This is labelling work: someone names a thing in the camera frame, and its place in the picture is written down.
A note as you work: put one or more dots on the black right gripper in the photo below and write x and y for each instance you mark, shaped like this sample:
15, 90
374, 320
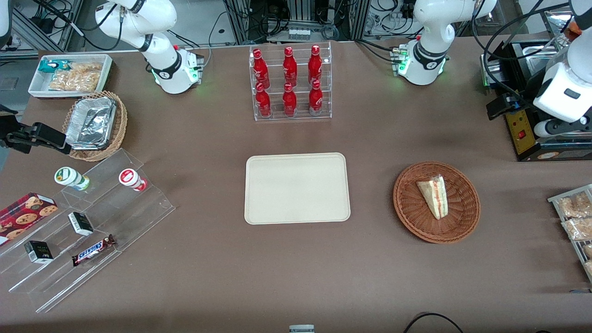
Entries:
10, 130

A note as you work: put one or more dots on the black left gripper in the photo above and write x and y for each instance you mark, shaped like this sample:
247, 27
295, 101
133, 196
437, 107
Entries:
531, 90

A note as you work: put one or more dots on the triangle sandwich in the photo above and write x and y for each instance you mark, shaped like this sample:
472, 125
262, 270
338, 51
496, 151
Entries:
434, 196

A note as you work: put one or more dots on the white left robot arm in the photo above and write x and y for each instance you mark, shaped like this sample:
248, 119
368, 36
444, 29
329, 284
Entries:
430, 27

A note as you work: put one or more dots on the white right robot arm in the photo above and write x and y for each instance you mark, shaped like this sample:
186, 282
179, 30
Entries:
166, 69

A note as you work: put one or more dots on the oval light wicker basket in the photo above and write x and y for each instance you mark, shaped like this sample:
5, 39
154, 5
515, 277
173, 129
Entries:
119, 129

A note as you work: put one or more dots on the tray of packaged snacks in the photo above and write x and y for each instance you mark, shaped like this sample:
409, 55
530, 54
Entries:
552, 200

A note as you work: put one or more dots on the round brown wicker basket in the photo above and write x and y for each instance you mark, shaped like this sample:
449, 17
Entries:
416, 208

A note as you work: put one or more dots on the beige rectangular tray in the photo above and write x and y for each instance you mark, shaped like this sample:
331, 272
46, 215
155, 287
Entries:
296, 189

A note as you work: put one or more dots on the black food warmer cabinet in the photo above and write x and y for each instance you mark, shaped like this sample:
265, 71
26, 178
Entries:
522, 134

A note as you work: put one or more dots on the white rectangular snack bin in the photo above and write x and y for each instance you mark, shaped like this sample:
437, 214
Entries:
39, 88

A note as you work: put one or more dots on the aluminium foil container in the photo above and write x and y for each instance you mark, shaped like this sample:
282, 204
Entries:
90, 122

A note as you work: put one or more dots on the teal snack packet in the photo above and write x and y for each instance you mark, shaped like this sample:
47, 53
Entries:
48, 66

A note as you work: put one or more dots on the green lid yogurt cup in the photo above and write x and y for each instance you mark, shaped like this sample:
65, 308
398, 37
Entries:
67, 175

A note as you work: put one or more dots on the stainless steel warmer pan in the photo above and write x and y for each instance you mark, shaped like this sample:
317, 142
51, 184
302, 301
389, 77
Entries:
536, 52

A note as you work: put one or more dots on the clear bag of fried snacks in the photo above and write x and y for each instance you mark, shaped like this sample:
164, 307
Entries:
76, 79

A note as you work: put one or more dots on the red chocolate chip cookie box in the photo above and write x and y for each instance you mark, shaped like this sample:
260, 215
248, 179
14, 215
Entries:
23, 215

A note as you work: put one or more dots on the red sausage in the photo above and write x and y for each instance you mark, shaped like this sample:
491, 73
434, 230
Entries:
573, 30

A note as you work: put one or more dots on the small black carton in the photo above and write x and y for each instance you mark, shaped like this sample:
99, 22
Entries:
81, 223
39, 252

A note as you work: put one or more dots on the red lid yogurt cup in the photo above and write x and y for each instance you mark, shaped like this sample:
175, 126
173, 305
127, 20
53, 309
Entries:
128, 177

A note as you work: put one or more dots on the clear bag of bread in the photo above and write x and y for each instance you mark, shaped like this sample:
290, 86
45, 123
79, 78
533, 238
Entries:
576, 206
580, 229
588, 251
589, 268

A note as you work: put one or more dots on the Snickers chocolate bar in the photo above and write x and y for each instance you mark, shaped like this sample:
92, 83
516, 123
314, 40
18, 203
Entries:
92, 250

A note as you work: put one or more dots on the clear acrylic stepped display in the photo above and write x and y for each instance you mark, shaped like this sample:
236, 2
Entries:
138, 217

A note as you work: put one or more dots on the red cola bottle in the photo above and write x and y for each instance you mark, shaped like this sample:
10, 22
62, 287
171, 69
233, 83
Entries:
316, 99
263, 101
290, 67
315, 67
260, 69
289, 101

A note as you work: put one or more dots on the clear acrylic bottle rack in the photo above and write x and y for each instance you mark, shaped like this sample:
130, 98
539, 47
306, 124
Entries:
301, 108

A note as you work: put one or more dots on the grey device at table edge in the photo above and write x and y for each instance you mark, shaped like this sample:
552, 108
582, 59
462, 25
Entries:
301, 329

